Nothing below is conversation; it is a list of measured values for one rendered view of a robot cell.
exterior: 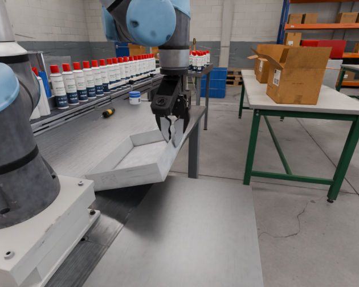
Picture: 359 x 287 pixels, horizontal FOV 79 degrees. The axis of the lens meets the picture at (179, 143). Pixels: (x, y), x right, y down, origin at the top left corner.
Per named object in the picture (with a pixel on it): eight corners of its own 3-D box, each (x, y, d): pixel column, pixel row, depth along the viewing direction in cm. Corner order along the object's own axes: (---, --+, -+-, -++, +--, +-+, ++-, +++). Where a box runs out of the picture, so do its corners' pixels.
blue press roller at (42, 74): (49, 104, 109) (41, 69, 102) (55, 104, 108) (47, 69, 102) (44, 105, 106) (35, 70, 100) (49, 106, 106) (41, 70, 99)
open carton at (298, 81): (252, 93, 191) (258, 45, 175) (314, 94, 185) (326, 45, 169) (261, 104, 156) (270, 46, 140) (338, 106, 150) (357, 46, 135)
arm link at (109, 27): (104, -6, 38) (165, -1, 41) (98, 0, 47) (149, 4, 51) (110, 45, 41) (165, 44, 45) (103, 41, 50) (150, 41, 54)
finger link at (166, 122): (176, 140, 67) (177, 111, 63) (170, 148, 62) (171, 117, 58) (166, 139, 68) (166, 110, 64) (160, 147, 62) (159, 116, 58)
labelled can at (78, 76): (82, 99, 126) (75, 61, 117) (90, 100, 124) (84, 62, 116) (76, 102, 121) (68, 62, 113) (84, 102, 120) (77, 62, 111)
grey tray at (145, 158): (134, 147, 81) (129, 135, 79) (185, 136, 75) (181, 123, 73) (92, 191, 57) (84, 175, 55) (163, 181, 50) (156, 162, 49)
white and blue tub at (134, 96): (136, 105, 135) (135, 93, 132) (127, 103, 138) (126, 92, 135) (143, 102, 140) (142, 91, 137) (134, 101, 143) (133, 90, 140)
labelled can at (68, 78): (73, 103, 119) (65, 62, 111) (81, 103, 118) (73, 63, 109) (66, 105, 115) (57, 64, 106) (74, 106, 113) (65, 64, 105)
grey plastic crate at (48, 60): (46, 73, 289) (41, 56, 280) (74, 74, 283) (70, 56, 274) (7, 81, 235) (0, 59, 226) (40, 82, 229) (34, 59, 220)
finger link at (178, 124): (188, 141, 66) (188, 111, 62) (184, 150, 61) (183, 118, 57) (179, 140, 67) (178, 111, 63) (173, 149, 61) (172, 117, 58)
